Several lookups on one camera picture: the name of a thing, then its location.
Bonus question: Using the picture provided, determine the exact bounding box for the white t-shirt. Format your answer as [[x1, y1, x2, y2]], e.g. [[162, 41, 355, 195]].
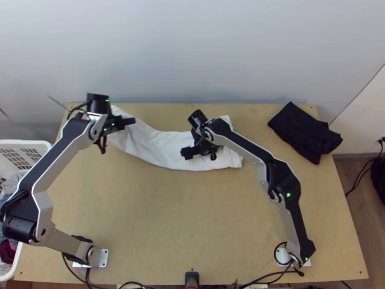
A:
[[106, 105, 244, 172]]

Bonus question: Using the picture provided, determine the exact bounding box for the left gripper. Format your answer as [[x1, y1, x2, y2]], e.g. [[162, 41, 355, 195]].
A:
[[108, 114, 137, 133]]

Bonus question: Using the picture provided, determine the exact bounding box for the black bag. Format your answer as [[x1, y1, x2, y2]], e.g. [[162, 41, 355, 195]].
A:
[[370, 150, 385, 205]]

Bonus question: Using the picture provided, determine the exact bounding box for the black cable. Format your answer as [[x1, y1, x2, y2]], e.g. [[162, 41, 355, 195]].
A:
[[61, 252, 94, 289], [344, 139, 385, 198], [237, 262, 305, 289]]

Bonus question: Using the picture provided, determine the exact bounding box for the dark t-shirt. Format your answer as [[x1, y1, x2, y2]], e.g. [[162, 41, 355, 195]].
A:
[[268, 101, 344, 165]]

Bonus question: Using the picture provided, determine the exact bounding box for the white laundry basket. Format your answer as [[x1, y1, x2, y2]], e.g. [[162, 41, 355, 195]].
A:
[[0, 139, 52, 281]]

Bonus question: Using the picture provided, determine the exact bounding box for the heap of clothes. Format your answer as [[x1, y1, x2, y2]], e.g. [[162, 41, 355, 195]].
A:
[[0, 173, 22, 265]]

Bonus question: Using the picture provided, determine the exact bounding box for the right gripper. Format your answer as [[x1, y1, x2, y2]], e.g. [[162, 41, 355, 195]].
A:
[[180, 137, 222, 161]]

